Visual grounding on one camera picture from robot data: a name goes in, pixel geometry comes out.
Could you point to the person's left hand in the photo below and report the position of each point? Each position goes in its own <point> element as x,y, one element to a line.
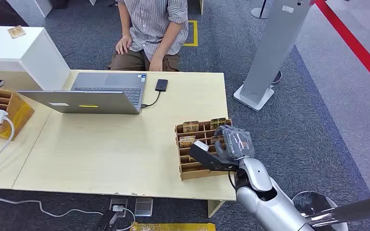
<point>156,63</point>

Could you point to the person's right hand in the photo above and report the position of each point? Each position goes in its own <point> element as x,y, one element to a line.
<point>123,44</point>

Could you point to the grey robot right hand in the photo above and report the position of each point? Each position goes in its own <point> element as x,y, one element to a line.
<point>237,143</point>

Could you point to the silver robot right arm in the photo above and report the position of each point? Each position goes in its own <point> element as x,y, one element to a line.
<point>268,197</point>

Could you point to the gold brown card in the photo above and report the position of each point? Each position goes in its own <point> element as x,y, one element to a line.
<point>190,126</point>
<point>16,32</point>
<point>187,141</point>
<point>217,122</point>

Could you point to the person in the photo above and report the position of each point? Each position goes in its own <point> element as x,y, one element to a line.
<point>154,22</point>

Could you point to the wooden card rack with cards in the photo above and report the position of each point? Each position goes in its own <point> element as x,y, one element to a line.
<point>193,167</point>

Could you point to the wooden card rack with yellow side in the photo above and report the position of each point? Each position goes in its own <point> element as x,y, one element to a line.
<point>15,113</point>

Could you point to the black external drive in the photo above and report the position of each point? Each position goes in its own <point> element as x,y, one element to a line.
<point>161,85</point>

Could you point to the wooden table leg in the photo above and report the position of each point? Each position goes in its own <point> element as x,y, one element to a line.
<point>215,208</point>

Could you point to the grey laptop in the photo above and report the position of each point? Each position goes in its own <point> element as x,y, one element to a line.
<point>86,102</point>

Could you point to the white counter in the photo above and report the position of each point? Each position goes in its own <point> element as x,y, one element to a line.
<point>31,9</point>

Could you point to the grey kiosk stand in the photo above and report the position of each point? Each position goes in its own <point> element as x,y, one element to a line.
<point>274,47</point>

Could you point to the white cabinet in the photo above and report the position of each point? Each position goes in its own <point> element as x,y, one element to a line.
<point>19,57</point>

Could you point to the yellow box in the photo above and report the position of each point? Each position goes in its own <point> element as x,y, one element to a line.
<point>172,227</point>

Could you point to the grey floor plate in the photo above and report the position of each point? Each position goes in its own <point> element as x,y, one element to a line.
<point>143,206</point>

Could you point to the round stanchion base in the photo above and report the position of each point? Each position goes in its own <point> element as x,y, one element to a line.
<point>260,12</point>

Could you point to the chrome stanchion with dark pole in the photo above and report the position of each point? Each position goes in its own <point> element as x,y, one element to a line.
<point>347,212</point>

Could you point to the floor socket box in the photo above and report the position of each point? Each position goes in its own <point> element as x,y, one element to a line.
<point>118,204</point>

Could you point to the red barrier belt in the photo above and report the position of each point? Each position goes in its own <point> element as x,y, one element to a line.
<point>354,44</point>

